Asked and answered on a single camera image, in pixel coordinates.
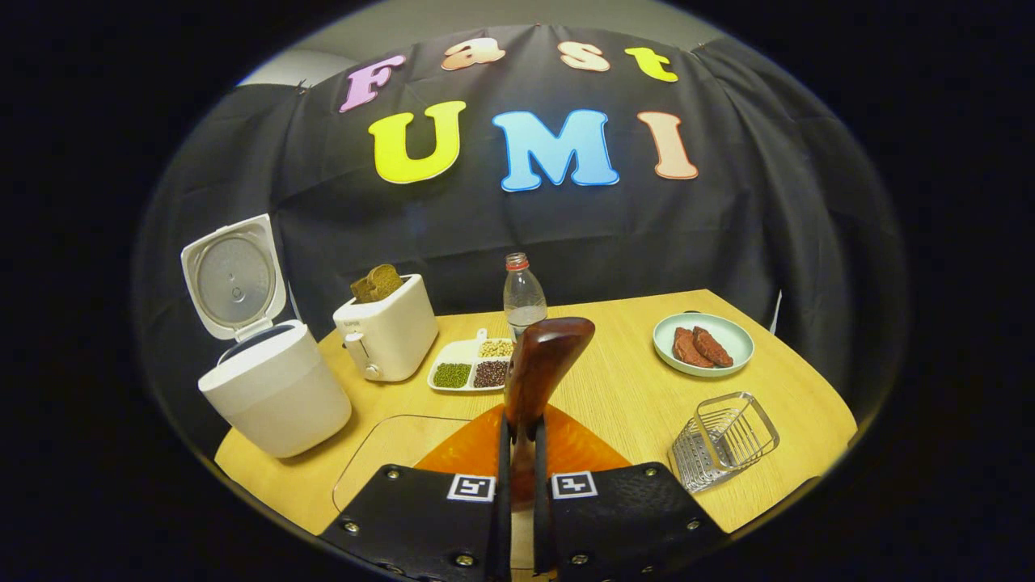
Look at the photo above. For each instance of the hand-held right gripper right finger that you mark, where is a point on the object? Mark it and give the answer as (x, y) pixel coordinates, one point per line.
(623, 517)

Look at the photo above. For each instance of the black backdrop cloth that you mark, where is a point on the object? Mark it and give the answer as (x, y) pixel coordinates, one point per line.
(728, 242)

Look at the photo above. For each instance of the brown meat slice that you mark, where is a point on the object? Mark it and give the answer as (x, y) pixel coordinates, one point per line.
(716, 346)
(687, 349)

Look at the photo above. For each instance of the white rice cooker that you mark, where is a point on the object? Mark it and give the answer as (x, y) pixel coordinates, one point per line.
(275, 396)

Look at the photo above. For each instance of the brown wooden spoon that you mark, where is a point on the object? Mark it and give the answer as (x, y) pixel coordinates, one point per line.
(538, 364)

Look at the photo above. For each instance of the clear tray of rice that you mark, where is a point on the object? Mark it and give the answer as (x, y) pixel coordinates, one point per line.
(388, 453)

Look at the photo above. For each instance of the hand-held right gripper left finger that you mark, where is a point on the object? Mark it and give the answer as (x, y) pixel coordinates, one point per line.
(420, 517)

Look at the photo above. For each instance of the brown bread slice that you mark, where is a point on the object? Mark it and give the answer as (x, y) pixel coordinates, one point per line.
(386, 280)
(361, 288)

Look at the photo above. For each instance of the divided white bean dish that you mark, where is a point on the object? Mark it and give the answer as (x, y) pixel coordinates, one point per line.
(457, 356)

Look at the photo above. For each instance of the pale green plate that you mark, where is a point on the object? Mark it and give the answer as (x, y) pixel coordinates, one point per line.
(740, 343)

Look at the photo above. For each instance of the white toaster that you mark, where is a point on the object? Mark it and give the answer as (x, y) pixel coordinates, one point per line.
(392, 331)

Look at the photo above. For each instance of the clear plastic bottle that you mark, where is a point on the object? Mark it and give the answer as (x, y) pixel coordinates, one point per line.
(524, 295)

